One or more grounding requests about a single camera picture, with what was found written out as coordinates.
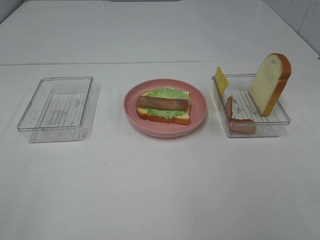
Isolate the brown bacon strip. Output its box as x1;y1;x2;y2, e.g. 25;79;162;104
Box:
136;96;189;111

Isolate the toast bread slice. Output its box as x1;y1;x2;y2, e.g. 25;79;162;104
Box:
248;53;292;117
135;87;191;125

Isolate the standing toast bread slice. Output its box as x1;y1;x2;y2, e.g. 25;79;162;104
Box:
248;53;292;117

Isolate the green lettuce leaf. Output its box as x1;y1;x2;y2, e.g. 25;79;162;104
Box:
139;87;191;120

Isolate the curled bacon strip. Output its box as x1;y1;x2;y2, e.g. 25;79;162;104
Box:
225;96;256;135

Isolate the clear plastic left tray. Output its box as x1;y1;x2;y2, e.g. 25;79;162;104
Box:
17;76;96;143

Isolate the yellow cheese slice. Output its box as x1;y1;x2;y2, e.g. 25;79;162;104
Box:
215;66;229;96

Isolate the clear plastic tray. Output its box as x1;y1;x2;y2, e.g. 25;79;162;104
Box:
17;76;96;143
211;73;291;138

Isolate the pink round plate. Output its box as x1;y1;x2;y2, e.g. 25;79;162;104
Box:
123;78;208;138

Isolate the clear plastic right tray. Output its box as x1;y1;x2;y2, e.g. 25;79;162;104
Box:
211;73;291;138

